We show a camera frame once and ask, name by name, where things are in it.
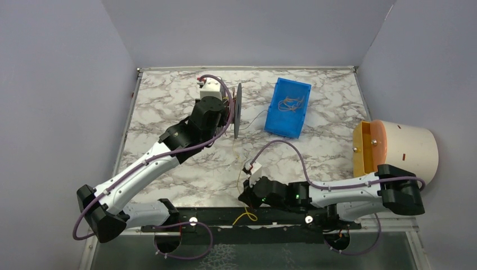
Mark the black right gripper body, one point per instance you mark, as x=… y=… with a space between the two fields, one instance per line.
x=250 y=194

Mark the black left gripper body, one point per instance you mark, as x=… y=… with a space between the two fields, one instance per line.
x=227 y=111

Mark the grey perforated cable spool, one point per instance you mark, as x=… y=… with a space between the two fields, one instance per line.
x=237 y=99

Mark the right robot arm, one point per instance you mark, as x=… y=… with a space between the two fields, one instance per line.
x=388 y=189

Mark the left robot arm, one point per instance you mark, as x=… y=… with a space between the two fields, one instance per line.
x=107 y=208

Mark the blue plastic bin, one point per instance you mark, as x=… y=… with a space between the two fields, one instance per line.
x=287 y=111

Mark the yellow and cream cylinder fixture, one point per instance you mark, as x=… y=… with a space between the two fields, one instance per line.
x=410 y=148

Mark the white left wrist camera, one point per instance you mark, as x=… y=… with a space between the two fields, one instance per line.
x=210 y=87

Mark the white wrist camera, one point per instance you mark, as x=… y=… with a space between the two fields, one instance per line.
x=210 y=87
x=253 y=170

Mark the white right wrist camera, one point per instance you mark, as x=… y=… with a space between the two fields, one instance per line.
x=253 y=170

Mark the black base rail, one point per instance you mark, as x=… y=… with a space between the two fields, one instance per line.
x=225 y=225

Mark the aluminium frame rail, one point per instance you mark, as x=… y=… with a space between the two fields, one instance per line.
x=389 y=224

